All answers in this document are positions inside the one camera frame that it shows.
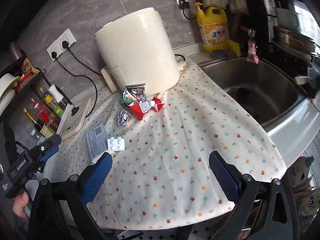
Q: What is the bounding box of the red paper carton trash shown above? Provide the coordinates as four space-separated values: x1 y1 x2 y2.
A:
129 100 155 121

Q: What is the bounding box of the silver snack bag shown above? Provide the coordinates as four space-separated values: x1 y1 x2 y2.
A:
120 83 146 106

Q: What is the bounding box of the person's left hand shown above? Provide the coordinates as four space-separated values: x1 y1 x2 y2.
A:
12 191 29 220

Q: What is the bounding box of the white medicine box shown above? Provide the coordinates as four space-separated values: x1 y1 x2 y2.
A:
85 124 113 164

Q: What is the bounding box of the white pill blister pack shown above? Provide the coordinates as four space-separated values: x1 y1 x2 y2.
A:
107 137 125 152

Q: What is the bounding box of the red-cap sauce bottle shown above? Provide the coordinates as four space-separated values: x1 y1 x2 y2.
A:
31 98 60 132

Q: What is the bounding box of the floral white tablecloth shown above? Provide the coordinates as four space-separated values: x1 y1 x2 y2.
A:
44 60 286 230

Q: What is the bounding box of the crumpled silver foil wrapper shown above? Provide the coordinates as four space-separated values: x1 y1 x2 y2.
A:
116 109 132 127

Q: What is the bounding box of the white detergent jug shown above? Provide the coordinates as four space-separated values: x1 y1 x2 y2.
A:
287 156 314 188

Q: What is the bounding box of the black spice rack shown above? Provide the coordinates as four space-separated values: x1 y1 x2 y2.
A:
1 54 72 147

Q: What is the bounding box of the white-cap green-label bottle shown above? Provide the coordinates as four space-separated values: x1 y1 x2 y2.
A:
39 85 68 118

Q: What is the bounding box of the green detergent refill pouch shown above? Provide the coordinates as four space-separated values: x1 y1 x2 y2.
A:
293 182 319 217

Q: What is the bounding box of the stainless steel sink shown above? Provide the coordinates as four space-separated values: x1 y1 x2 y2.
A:
200 57 309 132

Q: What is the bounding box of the white bowl on rack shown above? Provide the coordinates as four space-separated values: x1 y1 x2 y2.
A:
0 73 20 115

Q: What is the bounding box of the small red folded carton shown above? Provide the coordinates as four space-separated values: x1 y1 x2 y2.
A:
152 96 165 113

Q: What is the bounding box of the pink small figurine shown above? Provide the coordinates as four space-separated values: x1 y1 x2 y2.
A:
246 29 259 64

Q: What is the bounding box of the cream air fryer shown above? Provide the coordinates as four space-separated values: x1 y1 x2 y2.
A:
94 7 185 96

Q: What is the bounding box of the yellow dish soap bottle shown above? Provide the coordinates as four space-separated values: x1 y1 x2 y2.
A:
194 2 241 57

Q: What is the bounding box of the black dish rack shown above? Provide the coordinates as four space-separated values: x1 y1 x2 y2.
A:
263 0 319 76

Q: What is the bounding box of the white wall power socket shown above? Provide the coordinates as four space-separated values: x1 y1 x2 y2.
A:
47 29 76 61

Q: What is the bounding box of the black power cable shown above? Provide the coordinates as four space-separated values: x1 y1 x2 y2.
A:
51 41 104 118

